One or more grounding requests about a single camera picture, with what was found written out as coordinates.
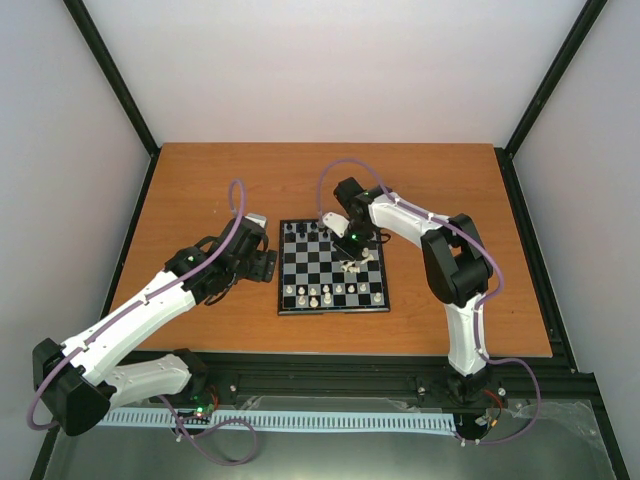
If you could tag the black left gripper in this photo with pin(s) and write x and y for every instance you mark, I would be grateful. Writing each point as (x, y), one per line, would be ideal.
(263, 271)

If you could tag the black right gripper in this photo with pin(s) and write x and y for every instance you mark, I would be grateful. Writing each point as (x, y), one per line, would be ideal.
(350, 252)

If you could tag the black silver chess board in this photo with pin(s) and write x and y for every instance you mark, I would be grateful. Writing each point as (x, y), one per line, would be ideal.
(306, 259)

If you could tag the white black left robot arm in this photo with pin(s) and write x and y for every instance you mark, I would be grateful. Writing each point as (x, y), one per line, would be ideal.
(83, 378)

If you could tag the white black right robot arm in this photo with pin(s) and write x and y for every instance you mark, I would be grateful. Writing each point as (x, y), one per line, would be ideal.
(457, 270)

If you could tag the small electronics board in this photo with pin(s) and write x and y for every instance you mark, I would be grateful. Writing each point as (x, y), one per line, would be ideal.
(206, 405)

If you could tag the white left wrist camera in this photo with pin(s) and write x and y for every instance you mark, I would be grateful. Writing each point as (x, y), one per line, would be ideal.
(258, 219)

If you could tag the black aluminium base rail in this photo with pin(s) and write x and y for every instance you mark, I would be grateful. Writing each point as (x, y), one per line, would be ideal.
(416, 380)

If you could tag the light blue slotted cable duct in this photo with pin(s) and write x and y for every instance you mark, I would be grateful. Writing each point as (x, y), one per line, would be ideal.
(325, 422)

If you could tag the right black frame post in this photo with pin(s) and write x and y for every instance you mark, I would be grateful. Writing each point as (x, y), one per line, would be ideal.
(570, 46)

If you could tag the black frame post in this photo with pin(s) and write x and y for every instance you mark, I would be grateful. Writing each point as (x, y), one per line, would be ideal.
(100, 51)
(570, 46)

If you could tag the left black frame post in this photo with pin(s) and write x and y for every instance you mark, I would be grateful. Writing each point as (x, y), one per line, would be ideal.
(100, 51)

